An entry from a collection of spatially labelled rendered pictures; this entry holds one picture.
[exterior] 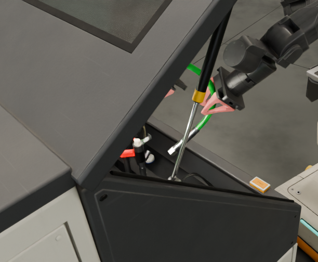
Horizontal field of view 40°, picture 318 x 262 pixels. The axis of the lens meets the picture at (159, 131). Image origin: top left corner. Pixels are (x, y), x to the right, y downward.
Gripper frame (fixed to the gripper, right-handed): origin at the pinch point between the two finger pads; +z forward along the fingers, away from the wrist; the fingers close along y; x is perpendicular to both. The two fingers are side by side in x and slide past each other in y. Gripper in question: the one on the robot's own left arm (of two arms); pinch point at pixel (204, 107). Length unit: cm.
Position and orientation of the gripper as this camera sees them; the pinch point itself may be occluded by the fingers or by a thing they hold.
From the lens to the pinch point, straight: 106.5
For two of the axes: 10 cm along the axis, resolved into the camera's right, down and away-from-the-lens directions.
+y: 0.6, 7.8, -6.3
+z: -6.6, 5.0, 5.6
